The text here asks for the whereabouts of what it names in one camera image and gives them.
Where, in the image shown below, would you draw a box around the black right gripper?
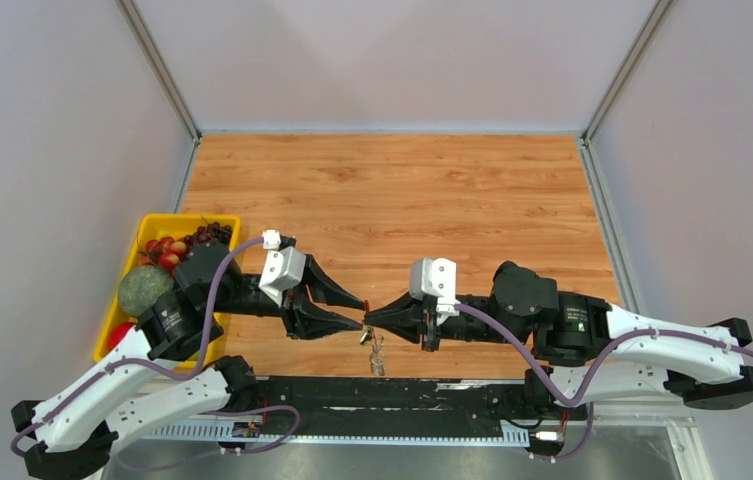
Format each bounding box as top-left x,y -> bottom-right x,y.
364,289 -> 530,354

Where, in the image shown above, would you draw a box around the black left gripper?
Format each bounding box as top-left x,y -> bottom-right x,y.
209,251 -> 366,340

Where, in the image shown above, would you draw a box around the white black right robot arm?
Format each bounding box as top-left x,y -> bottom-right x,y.
364,258 -> 753,418

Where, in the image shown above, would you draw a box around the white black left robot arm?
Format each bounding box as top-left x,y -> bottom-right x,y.
11,231 -> 367,479

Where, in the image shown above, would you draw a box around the purple grape bunch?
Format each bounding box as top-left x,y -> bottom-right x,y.
181,222 -> 233,248

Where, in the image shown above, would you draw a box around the small red peaches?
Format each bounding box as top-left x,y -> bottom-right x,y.
136,236 -> 190,272

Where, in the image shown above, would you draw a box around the yellow plastic tray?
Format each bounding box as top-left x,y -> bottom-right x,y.
92,212 -> 243,370

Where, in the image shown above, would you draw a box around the green melon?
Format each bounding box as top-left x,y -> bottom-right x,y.
117,266 -> 175,317

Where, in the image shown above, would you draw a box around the red apple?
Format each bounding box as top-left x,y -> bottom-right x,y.
106,321 -> 135,351

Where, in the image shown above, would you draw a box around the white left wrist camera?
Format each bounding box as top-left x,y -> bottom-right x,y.
259,230 -> 306,307

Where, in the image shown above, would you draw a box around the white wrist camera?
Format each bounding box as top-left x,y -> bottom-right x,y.
259,230 -> 306,307
408,258 -> 459,325

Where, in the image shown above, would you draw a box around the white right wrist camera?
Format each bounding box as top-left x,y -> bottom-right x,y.
408,258 -> 459,325

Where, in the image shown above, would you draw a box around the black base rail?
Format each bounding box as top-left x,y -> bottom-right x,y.
222,376 -> 587,439

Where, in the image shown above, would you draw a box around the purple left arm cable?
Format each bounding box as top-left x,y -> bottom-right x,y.
8,237 -> 301,458

